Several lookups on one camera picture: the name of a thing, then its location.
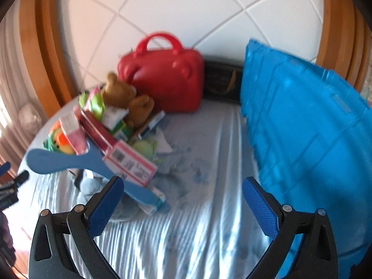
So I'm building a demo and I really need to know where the blue plastic paddle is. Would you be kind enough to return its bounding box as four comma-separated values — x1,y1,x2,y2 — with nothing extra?
26,142,158,205

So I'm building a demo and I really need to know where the yellow duck plush green hood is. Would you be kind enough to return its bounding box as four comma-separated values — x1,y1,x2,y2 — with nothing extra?
43,121,75,155

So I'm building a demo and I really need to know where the pink tissue pack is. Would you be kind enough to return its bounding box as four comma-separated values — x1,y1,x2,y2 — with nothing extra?
59,112,87,155

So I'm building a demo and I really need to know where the pink green wet wipes pack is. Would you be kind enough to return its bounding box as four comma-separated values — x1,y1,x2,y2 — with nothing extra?
79,87,105,121

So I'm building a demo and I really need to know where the red white flat box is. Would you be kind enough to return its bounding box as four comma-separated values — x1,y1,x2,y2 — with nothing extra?
73,105,157,186

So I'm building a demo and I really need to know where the light green soft ball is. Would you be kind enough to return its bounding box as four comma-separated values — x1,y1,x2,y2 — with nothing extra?
130,140,157,160

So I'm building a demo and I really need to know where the brown teddy bear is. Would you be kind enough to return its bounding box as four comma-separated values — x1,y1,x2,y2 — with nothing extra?
102,72,154,129

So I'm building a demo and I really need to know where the blue plastic storage crate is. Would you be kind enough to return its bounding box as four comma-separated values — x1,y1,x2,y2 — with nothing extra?
240,40,371,278

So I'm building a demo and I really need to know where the red handbag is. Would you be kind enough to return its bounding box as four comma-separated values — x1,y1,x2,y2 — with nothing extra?
117,32,204,113

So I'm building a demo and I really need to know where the black gift box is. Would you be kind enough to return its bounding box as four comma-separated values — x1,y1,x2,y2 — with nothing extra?
203,59,243,105

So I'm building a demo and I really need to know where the wooden door frame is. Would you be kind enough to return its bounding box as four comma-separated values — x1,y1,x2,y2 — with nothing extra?
19,0,78,118

